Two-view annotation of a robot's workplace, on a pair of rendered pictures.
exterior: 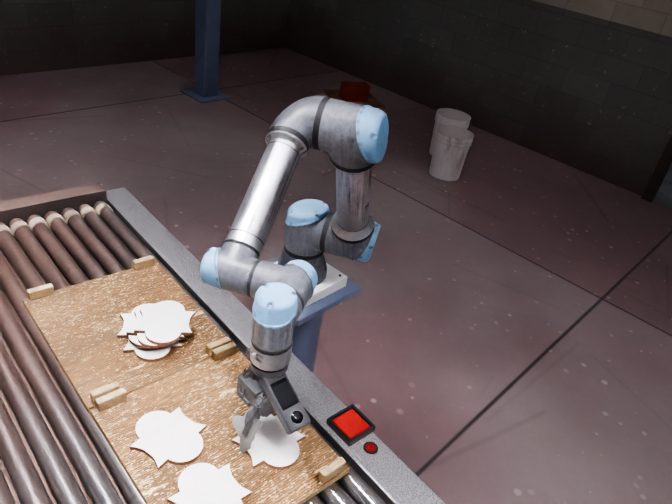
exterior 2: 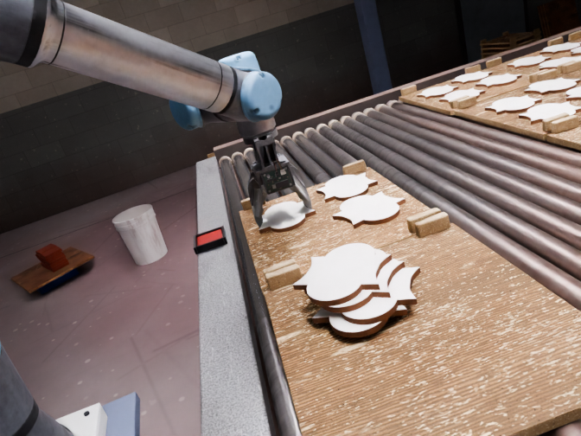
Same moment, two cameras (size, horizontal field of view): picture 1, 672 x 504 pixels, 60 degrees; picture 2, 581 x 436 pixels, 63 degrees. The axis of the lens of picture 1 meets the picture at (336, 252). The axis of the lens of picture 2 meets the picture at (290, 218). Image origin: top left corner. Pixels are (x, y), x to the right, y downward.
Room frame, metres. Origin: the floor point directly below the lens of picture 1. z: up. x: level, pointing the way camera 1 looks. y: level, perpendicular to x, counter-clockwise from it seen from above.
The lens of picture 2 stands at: (1.50, 0.72, 1.33)
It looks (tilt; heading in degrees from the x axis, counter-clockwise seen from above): 22 degrees down; 222
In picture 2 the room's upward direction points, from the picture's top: 17 degrees counter-clockwise
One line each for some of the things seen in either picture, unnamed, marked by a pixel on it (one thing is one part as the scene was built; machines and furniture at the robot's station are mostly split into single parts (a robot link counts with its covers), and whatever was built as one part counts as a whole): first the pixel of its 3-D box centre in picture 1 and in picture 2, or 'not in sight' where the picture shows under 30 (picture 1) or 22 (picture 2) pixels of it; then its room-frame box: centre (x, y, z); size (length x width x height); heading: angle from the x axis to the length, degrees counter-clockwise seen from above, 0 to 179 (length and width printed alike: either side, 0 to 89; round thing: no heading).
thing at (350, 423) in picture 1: (350, 425); (210, 240); (0.87, -0.10, 0.92); 0.06 x 0.06 x 0.01; 46
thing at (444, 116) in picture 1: (448, 134); not in sight; (4.88, -0.79, 0.19); 0.30 x 0.30 x 0.37
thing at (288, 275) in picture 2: (218, 346); (284, 277); (1.01, 0.23, 0.95); 0.06 x 0.02 x 0.03; 136
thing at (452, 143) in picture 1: (449, 153); not in sight; (4.45, -0.76, 0.19); 0.30 x 0.30 x 0.37
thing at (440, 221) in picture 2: (105, 392); (432, 224); (0.82, 0.42, 0.95); 0.06 x 0.02 x 0.03; 136
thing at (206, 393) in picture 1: (218, 441); (327, 218); (0.76, 0.17, 0.93); 0.41 x 0.35 x 0.02; 46
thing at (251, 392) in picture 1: (265, 380); (268, 161); (0.80, 0.09, 1.08); 0.09 x 0.08 x 0.12; 47
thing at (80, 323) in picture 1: (127, 325); (409, 323); (1.05, 0.47, 0.93); 0.41 x 0.35 x 0.02; 46
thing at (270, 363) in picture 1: (269, 351); (257, 122); (0.79, 0.09, 1.16); 0.08 x 0.08 x 0.05
